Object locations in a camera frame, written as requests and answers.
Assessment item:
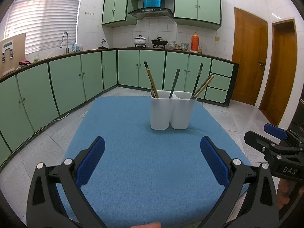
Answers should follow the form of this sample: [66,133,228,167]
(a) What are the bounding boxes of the person's left hand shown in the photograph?
[132,222,162,228]

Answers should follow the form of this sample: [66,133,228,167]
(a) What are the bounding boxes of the person's right hand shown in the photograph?
[277,179,304,210]

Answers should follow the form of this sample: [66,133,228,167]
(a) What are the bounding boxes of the range hood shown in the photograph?
[128,8,174,19]

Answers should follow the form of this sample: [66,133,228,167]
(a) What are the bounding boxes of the metal kitchen faucet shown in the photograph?
[60,31,70,54]

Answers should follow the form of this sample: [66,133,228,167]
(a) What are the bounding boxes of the green upper kitchen cabinets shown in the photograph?
[102,0,222,31]

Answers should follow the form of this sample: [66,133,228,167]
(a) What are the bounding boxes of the white cooking pot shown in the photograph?
[134,35,146,47]

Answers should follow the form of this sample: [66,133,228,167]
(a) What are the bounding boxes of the wooden door in frame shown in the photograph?
[259,19,298,126]

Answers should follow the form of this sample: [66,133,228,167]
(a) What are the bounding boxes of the white window blinds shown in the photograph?
[3,0,85,55]

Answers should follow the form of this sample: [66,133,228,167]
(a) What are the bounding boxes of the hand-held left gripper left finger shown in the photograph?
[27,136,107,228]

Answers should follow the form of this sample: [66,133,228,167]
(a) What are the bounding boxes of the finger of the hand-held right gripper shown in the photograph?
[264,123,304,148]
[244,130,302,158]

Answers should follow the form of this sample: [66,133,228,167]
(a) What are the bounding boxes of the white double utensil holder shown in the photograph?
[150,90,197,131]

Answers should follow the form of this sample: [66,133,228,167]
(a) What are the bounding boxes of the green lower kitchen cabinets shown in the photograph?
[0,48,239,169]

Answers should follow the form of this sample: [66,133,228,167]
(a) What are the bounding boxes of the black wok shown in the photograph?
[151,37,169,48]

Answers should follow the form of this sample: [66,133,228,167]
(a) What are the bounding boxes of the blue tablecloth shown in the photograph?
[56,96,252,228]

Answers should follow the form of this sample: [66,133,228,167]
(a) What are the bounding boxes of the blue box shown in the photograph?
[143,0,165,9]

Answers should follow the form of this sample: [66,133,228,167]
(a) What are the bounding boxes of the bamboo chopstick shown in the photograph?
[195,75,215,98]
[147,68,159,98]

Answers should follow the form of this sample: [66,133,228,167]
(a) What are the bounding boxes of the wooden board with white brackets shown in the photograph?
[0,33,26,76]

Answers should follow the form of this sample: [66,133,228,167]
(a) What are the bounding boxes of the orange thermos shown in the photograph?
[191,32,199,53]

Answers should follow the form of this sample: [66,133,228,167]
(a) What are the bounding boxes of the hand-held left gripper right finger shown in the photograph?
[198,136,279,228]

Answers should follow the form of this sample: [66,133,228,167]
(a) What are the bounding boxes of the green kitchen cabinets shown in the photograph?
[102,0,222,31]
[0,48,239,169]

